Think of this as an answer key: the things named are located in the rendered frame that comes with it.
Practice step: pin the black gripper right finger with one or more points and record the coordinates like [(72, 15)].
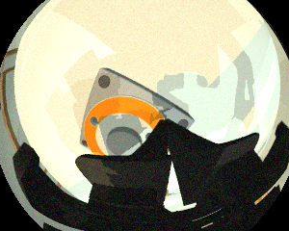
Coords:
[(196, 160)]

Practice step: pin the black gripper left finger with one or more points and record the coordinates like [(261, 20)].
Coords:
[(147, 168)]

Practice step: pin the orange round plate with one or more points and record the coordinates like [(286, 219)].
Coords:
[(119, 111)]

